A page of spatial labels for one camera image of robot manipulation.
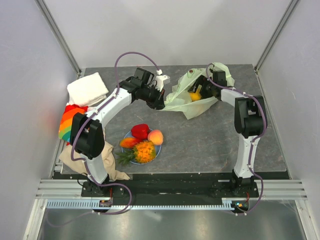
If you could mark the blue plastic plate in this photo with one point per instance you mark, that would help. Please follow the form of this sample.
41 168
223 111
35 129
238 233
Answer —
158 148

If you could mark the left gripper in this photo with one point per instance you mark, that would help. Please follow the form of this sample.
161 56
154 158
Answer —
158 103

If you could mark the fake pineapple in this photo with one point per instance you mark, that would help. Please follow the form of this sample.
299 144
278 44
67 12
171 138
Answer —
142 153

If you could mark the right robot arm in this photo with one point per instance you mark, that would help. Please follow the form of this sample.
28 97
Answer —
250 121

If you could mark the beige crumpled cloth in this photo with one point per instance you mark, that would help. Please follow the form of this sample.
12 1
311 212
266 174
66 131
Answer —
108 162

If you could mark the grey slotted cable duct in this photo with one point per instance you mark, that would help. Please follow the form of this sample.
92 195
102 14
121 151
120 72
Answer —
97 204

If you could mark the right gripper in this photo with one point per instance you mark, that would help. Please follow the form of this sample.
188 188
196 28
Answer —
203 81

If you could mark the pale green plastic bag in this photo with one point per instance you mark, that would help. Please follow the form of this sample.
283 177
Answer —
179 99

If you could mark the left aluminium corner post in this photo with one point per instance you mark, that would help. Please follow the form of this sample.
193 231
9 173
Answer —
58 35

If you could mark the red yellow fake mango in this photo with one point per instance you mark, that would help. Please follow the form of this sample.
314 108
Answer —
129 142

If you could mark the rainbow striped cloth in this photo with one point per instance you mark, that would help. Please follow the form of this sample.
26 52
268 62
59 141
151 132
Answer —
65 126

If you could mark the red fake apple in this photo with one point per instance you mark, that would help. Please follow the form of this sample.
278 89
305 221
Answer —
140 131

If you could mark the yellow fake pear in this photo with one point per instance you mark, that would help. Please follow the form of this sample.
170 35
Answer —
156 137

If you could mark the small orange fake fruit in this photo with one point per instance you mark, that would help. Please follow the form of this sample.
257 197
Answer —
195 96

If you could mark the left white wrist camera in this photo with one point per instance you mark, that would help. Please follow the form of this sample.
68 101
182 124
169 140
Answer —
161 79

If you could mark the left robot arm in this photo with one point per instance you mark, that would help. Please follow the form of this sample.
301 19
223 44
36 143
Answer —
87 130

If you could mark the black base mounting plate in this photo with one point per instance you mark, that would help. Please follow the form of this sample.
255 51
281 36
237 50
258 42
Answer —
174 189

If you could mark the aluminium corner post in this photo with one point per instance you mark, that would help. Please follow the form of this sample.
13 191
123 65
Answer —
276 33
58 35

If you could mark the white folded towel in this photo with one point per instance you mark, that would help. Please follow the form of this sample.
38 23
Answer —
87 91

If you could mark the right aluminium corner post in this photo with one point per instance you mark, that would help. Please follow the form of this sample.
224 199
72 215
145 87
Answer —
276 33

